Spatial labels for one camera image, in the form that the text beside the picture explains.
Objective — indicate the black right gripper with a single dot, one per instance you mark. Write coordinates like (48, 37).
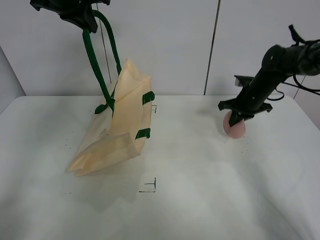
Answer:
(240, 109)

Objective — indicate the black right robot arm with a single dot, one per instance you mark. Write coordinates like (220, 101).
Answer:
(278, 64)

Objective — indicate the white linen bag green handles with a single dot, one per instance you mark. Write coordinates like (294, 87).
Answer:
(122, 120)

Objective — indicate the pink peach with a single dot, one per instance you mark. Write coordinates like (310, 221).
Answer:
(236, 131)

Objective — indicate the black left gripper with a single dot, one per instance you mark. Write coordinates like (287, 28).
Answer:
(77, 12)

